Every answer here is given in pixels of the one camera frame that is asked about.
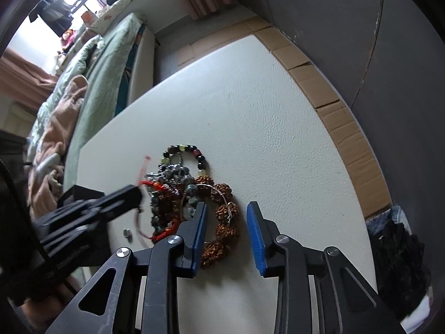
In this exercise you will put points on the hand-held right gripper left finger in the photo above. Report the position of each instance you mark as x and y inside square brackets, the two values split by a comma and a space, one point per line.
[198, 238]

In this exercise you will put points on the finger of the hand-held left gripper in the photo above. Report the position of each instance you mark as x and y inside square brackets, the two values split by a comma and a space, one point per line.
[69, 228]
[120, 198]

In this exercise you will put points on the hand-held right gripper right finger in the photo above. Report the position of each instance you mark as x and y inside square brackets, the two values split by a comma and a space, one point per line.
[255, 240]

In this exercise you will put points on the small metal nut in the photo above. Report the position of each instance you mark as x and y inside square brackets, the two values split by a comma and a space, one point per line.
[127, 233]

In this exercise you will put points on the pink fleece blanket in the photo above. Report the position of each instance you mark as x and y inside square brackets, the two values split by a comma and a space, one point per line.
[66, 111]

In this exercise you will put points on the green bed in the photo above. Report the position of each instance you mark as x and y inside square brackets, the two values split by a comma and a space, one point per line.
[104, 87]

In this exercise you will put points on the pale green quilt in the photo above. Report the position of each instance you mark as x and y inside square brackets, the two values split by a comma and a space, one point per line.
[78, 64]

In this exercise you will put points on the flattened cardboard floor sheets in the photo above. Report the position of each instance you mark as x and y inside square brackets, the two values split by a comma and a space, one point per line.
[344, 128]

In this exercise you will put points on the bag of dark clothes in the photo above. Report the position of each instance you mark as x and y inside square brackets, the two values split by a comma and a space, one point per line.
[399, 257]

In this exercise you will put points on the pink plush toy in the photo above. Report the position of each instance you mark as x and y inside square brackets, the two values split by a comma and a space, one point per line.
[67, 38]

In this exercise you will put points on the orange box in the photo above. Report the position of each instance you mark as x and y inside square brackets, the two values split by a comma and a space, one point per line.
[88, 17]

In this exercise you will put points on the leaf print window seat cushion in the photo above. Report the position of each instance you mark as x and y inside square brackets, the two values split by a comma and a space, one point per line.
[121, 7]

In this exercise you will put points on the dark hanging clothes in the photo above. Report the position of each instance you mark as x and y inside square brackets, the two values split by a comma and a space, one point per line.
[55, 14]

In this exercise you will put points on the white bed frame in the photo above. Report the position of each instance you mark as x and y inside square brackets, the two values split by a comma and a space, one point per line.
[144, 62]

